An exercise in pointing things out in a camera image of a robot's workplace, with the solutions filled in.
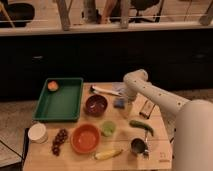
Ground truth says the orange peach fruit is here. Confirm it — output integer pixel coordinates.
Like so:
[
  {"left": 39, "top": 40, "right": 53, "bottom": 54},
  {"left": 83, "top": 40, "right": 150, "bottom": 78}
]
[{"left": 47, "top": 81, "right": 59, "bottom": 92}]

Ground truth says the orange bowl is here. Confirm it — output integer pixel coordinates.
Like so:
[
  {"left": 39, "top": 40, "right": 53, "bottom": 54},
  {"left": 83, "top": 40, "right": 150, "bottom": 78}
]
[{"left": 70, "top": 123, "right": 101, "bottom": 154}]

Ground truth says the light blue cloth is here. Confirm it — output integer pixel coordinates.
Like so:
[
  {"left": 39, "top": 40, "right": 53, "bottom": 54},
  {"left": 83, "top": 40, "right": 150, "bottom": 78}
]
[{"left": 113, "top": 83, "right": 125, "bottom": 92}]

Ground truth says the black chair at left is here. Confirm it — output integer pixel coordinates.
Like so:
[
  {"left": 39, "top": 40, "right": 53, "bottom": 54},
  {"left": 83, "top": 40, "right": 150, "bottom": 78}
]
[{"left": 0, "top": 3, "right": 35, "bottom": 28}]

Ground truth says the yellow corn cob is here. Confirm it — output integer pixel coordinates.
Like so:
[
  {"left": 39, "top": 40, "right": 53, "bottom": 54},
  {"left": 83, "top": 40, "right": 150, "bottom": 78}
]
[{"left": 94, "top": 149, "right": 123, "bottom": 160}]

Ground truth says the black office chair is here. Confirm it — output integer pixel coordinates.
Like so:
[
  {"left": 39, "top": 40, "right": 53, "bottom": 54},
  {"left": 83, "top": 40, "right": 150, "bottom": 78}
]
[{"left": 130, "top": 0, "right": 165, "bottom": 23}]

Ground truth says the bunch of red grapes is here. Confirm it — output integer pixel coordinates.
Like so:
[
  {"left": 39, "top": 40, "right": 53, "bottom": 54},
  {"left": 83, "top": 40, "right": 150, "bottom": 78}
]
[{"left": 51, "top": 129, "right": 68, "bottom": 156}]

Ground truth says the green plastic tray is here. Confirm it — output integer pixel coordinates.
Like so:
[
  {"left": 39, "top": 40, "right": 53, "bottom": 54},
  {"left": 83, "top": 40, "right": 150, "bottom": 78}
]
[{"left": 33, "top": 78, "right": 83, "bottom": 122}]

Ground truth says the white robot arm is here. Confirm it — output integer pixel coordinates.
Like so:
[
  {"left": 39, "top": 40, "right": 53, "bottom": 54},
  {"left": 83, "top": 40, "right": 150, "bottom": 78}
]
[{"left": 123, "top": 69, "right": 213, "bottom": 171}]

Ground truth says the small brown box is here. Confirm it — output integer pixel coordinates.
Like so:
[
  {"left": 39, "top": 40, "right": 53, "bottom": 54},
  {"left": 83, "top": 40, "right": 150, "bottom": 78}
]
[{"left": 139, "top": 100, "right": 155, "bottom": 119}]

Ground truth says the small green cup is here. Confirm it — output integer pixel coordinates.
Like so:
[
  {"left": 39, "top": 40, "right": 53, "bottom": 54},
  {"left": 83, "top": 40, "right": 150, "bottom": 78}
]
[{"left": 101, "top": 121, "right": 116, "bottom": 137}]

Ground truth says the blue sponge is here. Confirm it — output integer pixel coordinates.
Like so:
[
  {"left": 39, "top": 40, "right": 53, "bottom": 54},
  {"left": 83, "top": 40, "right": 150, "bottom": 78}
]
[{"left": 113, "top": 98, "right": 126, "bottom": 109}]

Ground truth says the dark purple bowl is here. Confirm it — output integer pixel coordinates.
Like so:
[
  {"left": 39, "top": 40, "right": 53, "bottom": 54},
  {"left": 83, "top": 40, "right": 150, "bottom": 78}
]
[{"left": 84, "top": 95, "right": 108, "bottom": 117}]

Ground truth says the metal measuring cup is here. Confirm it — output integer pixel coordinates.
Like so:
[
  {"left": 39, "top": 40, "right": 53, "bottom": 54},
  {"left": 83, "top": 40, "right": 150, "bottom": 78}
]
[{"left": 131, "top": 132, "right": 149, "bottom": 158}]

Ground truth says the white cup stack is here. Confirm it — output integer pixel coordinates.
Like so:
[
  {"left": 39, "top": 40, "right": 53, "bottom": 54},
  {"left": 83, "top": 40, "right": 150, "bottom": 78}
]
[{"left": 28, "top": 123, "right": 48, "bottom": 143}]

